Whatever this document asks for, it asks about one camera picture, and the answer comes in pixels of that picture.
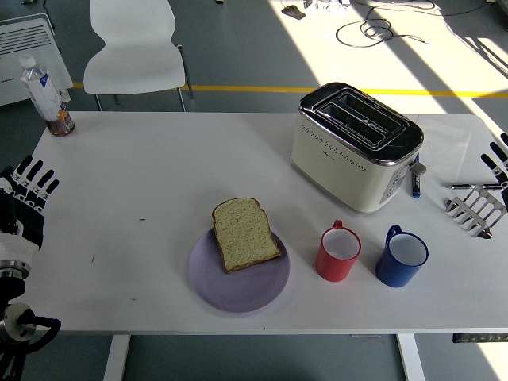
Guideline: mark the blue mug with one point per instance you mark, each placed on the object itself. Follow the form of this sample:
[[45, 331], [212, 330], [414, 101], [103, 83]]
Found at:
[[393, 274]]

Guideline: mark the yellow floor tape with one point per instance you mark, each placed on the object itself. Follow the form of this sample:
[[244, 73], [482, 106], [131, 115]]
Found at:
[[238, 88]]

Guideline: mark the bread slice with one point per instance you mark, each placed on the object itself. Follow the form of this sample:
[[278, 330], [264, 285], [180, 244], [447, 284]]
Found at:
[[244, 234]]

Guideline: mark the metal toast rack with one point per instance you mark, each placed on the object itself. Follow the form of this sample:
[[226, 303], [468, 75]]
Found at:
[[472, 216]]

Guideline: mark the clear plastic drink bottle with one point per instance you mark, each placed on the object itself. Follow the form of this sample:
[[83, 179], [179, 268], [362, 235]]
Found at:
[[41, 91]]

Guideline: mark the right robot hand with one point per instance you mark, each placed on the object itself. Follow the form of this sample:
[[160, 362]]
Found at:
[[501, 162]]

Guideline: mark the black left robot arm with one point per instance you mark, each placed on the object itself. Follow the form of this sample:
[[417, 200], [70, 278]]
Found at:
[[10, 285]]

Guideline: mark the white table leg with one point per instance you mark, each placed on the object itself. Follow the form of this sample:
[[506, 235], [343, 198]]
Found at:
[[410, 357], [116, 357]]

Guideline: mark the black table control panel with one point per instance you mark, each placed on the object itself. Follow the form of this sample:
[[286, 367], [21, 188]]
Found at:
[[480, 337]]

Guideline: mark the white paper sheet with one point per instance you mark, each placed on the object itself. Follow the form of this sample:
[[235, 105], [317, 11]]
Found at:
[[444, 147]]

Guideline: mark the white heater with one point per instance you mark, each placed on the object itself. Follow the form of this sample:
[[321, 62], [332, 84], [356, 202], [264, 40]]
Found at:
[[24, 39]]

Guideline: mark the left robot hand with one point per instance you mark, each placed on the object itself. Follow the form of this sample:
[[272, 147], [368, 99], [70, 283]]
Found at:
[[16, 246]]

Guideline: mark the blue marker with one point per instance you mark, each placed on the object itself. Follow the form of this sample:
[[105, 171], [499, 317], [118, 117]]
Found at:
[[415, 184]]

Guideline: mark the red mug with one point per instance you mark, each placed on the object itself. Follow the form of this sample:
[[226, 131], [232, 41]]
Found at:
[[333, 268]]

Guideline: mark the purple plate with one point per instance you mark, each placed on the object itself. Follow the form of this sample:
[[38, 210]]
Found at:
[[246, 289]]

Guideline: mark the cream toaster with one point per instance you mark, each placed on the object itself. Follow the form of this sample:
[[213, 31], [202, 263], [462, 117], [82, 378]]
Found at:
[[337, 174]]

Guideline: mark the dark floor pedal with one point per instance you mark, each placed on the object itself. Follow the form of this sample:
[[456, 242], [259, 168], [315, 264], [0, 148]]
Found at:
[[293, 12]]

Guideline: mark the black silver pen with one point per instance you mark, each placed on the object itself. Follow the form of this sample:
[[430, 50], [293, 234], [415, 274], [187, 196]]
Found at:
[[472, 185]]

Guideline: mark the white chair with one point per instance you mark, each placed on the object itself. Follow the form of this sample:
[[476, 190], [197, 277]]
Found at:
[[135, 67]]

